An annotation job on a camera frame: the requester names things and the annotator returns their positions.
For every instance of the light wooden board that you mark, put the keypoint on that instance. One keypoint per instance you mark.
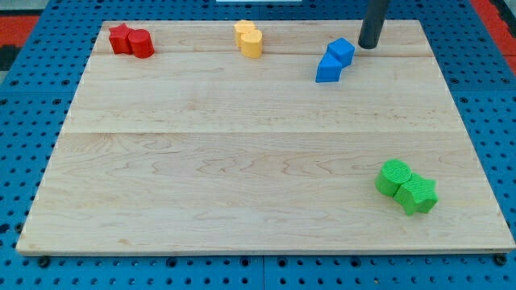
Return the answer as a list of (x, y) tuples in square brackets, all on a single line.
[(199, 150)]

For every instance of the blue cube block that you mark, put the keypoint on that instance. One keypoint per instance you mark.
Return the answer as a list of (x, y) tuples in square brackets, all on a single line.
[(342, 50)]

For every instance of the green star block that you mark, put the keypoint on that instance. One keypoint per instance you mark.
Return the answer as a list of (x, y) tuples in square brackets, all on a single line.
[(417, 195)]

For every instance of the red cylinder block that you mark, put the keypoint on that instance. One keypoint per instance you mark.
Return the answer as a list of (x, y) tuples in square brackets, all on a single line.
[(141, 43)]

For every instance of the blue triangle block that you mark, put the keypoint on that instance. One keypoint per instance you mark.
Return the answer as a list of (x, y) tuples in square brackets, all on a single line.
[(329, 69)]

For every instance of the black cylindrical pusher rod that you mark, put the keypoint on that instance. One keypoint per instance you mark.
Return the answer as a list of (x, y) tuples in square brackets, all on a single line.
[(372, 24)]

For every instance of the yellow hexagon block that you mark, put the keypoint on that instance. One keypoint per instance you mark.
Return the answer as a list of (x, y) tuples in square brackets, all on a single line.
[(242, 27)]

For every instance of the green cylinder block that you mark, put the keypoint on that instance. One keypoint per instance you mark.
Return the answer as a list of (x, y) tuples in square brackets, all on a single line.
[(392, 175)]

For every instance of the yellow heart block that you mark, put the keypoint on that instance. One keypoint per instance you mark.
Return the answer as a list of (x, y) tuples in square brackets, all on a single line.
[(252, 44)]

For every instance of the red star block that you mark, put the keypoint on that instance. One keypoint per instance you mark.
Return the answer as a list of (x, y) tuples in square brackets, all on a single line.
[(119, 39)]

